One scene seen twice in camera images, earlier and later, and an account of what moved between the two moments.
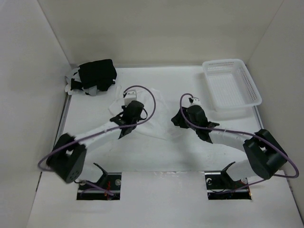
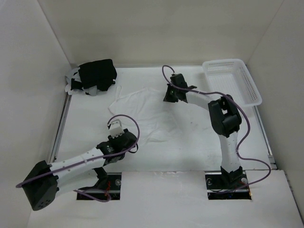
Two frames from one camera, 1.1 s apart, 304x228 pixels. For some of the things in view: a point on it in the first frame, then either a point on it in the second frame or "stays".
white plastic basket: (230, 84) stays
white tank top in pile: (90, 90) stays
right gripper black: (178, 120) → (168, 98)
